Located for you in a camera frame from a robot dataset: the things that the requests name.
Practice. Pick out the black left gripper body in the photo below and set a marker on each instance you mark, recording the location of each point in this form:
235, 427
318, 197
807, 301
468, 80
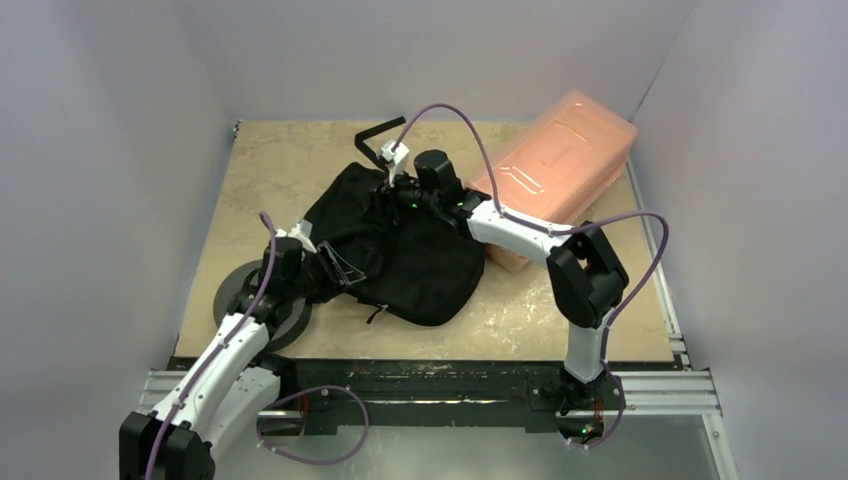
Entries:
310, 279

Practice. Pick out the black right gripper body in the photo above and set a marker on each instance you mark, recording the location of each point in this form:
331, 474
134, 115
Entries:
385, 193

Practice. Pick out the black student backpack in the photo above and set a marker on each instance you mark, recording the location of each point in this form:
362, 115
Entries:
416, 269

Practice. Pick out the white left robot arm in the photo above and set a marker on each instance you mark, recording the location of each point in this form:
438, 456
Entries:
186, 432

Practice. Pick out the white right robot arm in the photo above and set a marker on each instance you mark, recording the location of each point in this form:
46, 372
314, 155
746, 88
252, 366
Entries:
586, 276

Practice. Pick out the grey foam roll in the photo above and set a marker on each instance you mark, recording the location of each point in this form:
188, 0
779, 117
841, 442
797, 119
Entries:
235, 294

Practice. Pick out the translucent pink plastic storage box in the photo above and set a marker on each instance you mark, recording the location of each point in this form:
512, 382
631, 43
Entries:
560, 163

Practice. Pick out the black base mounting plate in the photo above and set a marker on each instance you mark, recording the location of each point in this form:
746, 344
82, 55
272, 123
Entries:
532, 395

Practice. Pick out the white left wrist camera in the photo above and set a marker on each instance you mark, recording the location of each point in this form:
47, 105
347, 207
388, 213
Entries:
301, 232

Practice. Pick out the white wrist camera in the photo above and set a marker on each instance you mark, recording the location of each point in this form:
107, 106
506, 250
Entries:
396, 156
301, 232

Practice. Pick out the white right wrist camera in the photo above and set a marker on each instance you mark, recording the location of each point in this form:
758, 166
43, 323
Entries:
396, 156

